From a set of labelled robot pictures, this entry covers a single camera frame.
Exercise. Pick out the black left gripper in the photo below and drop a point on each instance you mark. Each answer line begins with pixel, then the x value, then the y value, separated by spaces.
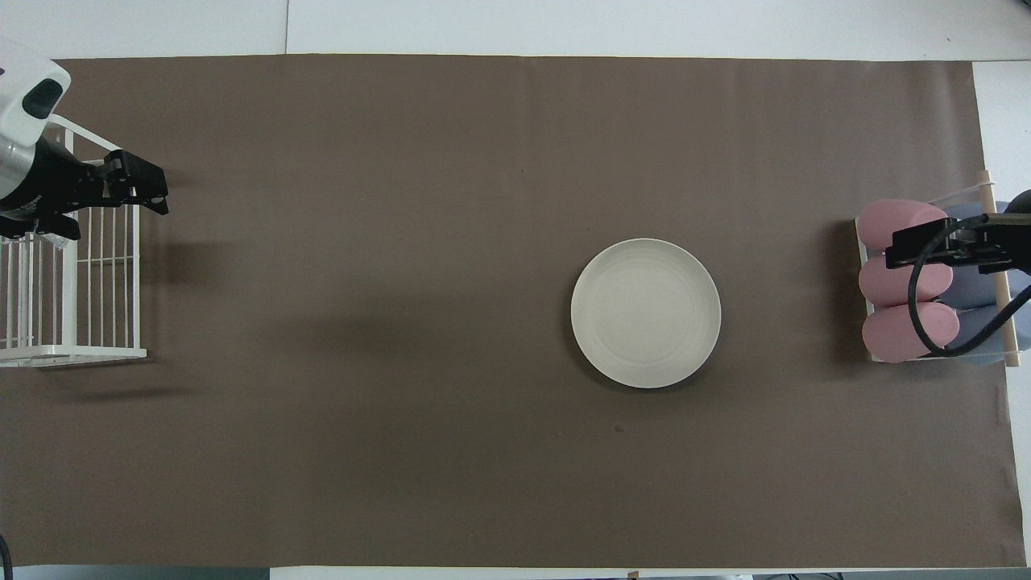
pixel 48 181

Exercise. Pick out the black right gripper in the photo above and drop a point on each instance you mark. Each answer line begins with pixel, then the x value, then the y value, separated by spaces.
pixel 999 242

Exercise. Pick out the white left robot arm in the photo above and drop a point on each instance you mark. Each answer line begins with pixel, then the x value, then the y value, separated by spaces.
pixel 24 89

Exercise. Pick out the cream round plate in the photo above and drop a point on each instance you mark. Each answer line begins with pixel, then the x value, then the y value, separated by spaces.
pixel 644 314

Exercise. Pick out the blue plastic cup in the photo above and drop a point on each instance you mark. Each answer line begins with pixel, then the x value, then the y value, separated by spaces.
pixel 975 292
pixel 966 209
pixel 987 353

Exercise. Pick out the pink plastic cup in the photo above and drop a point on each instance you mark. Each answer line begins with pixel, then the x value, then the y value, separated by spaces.
pixel 874 221
pixel 894 334
pixel 886 283

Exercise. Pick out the brown table mat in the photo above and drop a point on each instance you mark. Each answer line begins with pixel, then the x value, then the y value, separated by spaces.
pixel 362 242

